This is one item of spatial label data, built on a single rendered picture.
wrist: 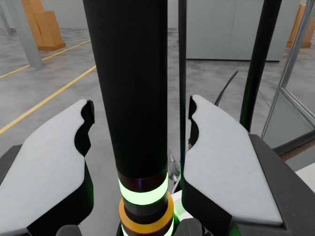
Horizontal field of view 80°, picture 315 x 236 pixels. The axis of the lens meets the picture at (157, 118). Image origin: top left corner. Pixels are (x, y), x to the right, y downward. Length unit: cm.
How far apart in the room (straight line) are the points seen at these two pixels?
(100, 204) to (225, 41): 489
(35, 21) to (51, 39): 70
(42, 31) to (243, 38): 663
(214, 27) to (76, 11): 1022
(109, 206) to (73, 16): 1326
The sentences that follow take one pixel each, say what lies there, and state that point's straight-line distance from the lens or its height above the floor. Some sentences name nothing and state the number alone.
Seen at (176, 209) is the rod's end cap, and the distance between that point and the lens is 19.
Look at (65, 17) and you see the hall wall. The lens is 1469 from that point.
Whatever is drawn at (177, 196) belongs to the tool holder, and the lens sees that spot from 20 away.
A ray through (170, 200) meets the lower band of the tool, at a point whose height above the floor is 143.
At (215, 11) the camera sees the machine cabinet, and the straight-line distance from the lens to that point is 554.
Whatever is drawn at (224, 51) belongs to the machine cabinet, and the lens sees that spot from 573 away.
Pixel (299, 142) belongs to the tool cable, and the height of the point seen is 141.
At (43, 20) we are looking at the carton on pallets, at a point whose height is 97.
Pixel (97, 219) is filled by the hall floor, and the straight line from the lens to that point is 187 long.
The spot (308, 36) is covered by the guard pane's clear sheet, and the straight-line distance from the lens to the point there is 146.
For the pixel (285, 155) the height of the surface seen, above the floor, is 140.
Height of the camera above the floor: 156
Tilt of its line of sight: 33 degrees down
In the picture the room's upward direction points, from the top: 2 degrees counter-clockwise
